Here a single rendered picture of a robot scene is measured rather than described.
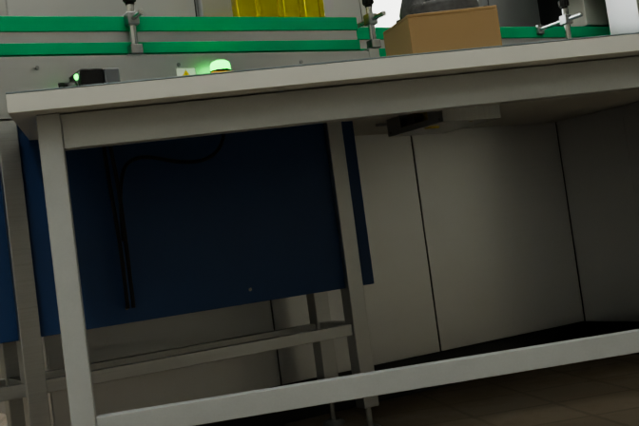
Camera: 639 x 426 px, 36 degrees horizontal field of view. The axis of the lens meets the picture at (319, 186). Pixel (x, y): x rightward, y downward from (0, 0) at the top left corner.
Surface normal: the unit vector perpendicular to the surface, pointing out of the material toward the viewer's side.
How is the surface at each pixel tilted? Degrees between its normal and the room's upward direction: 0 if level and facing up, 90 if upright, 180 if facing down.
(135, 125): 90
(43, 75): 90
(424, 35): 90
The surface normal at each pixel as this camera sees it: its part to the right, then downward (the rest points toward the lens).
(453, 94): 0.18, -0.08
